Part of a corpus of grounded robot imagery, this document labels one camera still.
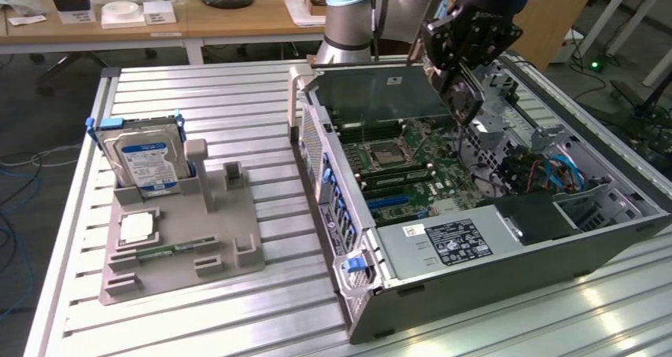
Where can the white labelled cardboard box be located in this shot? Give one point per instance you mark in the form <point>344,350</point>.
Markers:
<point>159,13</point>

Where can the black device with green light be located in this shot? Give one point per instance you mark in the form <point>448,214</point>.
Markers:
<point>595,65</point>

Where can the white box with black lid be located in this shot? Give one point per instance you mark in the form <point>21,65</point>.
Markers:
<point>75,11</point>

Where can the long wooden desk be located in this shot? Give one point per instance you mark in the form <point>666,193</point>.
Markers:
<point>53,34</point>

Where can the grey plastic parts rack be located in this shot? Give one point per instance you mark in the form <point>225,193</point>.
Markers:
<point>210,223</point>

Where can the white paper tag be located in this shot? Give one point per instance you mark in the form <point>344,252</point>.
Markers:
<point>26,19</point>

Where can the white flat block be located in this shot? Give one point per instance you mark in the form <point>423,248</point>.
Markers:
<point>123,23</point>

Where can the metal CPU socket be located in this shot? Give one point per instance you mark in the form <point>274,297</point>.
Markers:
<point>388,154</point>

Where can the blue card retainer clip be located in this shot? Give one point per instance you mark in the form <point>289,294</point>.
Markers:
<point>328,178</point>
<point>337,199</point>
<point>345,217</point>

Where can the black long expansion slot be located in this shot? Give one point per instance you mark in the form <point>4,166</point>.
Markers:
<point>384,194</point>

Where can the black equipment stand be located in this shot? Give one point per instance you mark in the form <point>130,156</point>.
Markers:
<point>630,93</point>

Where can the blue expansion slot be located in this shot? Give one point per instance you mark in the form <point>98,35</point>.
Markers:
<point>391,204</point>

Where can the grey power supply with label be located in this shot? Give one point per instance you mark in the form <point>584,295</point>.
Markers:
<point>404,255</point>

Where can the green RAM stick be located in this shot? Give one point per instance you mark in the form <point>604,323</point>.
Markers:
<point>167,250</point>
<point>391,171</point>
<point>396,180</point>

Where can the white table frame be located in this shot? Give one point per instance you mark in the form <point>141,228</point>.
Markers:
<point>659,68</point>

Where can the blue case latch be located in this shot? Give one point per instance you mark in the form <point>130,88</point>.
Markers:
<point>353,264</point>

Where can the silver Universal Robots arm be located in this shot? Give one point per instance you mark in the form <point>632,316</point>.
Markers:
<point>346,26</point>

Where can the white paper stack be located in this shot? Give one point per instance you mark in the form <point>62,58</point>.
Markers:
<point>305,13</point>

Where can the green motherboard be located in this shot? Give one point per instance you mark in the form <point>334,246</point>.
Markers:
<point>447,176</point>

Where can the metal disk bay cage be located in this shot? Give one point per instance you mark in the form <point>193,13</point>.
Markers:
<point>496,140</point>

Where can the hard disk with blue caddy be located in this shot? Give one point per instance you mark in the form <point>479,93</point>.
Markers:
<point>147,160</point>

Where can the graphics card with metal bracket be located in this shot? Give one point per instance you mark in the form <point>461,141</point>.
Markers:
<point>464,101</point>

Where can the black chair base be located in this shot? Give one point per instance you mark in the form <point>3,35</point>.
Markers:
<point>53,74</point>

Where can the silver CPU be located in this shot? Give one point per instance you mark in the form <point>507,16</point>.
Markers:
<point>138,229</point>

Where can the open dark grey PC case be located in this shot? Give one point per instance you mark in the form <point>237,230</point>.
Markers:
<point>499,286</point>

